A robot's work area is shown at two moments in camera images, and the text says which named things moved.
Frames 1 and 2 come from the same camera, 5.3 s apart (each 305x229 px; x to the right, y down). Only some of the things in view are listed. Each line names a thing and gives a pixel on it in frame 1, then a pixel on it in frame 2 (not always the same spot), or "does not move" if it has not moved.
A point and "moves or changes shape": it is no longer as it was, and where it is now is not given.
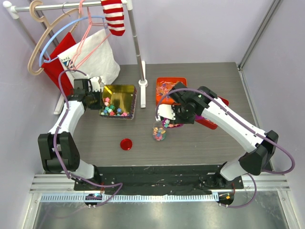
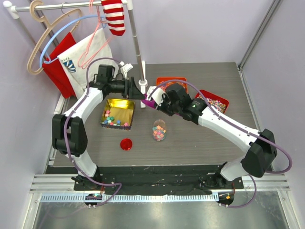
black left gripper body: x=95 y=99 to x=117 y=87
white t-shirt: x=94 y=56 does not move
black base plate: x=160 y=180 does not move
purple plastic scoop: x=169 y=123 to x=150 y=102
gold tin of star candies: x=118 y=101 moves or changes shape
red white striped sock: x=113 y=11 does not move
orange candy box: x=164 y=86 does not move
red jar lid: x=126 y=144 does not move
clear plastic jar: x=159 y=131 does not move
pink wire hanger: x=77 y=51 to x=97 y=55
